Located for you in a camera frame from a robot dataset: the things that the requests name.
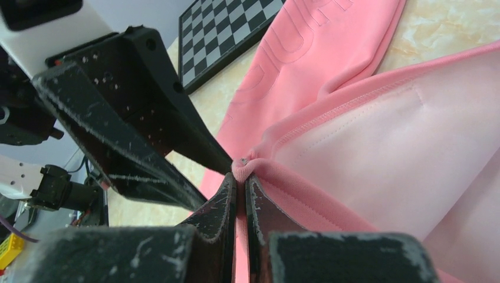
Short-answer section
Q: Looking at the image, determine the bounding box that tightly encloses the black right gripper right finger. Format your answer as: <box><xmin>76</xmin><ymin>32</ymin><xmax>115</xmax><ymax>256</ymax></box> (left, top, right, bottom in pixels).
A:
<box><xmin>245</xmin><ymin>175</ymin><xmax>440</xmax><ymax>282</ymax></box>

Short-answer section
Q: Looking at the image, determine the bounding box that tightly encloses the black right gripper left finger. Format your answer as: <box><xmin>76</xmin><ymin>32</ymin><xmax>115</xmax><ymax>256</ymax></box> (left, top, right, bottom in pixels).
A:
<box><xmin>23</xmin><ymin>174</ymin><xmax>237</xmax><ymax>282</ymax></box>

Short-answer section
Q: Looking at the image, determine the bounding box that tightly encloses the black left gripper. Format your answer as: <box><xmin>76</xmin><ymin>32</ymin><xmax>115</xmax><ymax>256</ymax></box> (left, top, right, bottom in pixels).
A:
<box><xmin>1</xmin><ymin>49</ymin><xmax>207</xmax><ymax>211</ymax></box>

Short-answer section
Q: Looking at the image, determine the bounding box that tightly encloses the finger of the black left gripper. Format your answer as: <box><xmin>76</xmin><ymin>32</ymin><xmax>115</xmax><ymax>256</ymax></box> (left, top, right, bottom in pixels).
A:
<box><xmin>79</xmin><ymin>26</ymin><xmax>232</xmax><ymax>175</ymax></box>

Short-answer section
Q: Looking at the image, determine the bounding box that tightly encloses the pink zip-up jacket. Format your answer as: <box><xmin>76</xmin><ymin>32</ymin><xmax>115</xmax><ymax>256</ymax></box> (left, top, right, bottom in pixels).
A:
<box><xmin>216</xmin><ymin>1</ymin><xmax>499</xmax><ymax>282</ymax></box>

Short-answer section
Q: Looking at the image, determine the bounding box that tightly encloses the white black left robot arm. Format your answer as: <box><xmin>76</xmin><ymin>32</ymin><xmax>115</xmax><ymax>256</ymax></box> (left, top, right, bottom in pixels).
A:
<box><xmin>1</xmin><ymin>1</ymin><xmax>231</xmax><ymax>210</ymax></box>

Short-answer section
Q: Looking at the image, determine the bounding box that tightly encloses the black white checkerboard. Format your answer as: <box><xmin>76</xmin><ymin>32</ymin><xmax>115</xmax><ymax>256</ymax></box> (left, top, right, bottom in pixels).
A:
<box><xmin>178</xmin><ymin>0</ymin><xmax>284</xmax><ymax>95</ymax></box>

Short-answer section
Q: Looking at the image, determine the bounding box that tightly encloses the yellow toy block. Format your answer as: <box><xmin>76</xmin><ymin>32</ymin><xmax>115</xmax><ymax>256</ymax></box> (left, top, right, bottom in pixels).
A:
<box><xmin>0</xmin><ymin>233</ymin><xmax>25</xmax><ymax>270</ymax></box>

